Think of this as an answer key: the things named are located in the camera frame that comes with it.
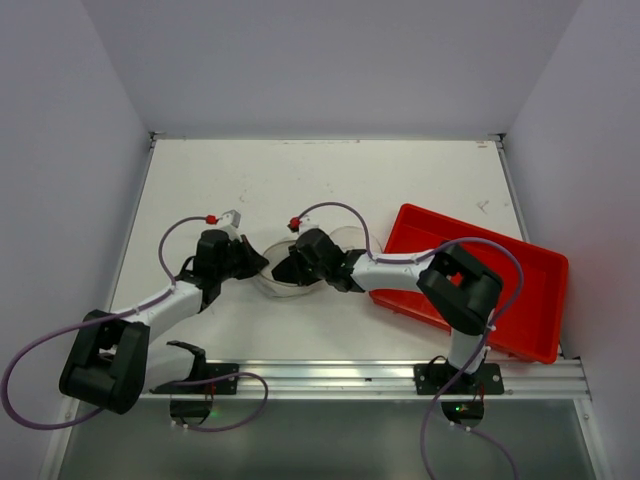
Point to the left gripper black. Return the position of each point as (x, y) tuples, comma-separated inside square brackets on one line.
[(253, 264)]

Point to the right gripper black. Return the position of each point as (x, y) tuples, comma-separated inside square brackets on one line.
[(298, 261)]

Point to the white mesh laundry bag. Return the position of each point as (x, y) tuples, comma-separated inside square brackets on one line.
[(346, 237)]

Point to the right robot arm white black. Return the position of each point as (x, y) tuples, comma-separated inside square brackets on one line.
[(462, 289)]

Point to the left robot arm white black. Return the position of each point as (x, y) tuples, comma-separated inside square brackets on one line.
[(114, 358)]

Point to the red plastic tray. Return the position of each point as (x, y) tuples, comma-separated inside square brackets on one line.
[(530, 329)]

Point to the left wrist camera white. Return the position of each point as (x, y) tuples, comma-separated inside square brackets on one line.
[(227, 222)]

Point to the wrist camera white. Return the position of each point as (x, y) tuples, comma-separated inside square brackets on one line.
[(227, 222), (301, 224)]

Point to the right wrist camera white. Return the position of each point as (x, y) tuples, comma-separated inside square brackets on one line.
[(301, 224)]

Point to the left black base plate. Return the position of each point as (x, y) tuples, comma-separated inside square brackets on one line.
[(209, 370)]

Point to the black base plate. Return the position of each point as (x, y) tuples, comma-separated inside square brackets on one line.
[(209, 370), (429, 378)]

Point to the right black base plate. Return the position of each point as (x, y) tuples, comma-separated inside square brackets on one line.
[(429, 378)]

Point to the aluminium mounting rail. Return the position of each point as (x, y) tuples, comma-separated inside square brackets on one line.
[(397, 380)]

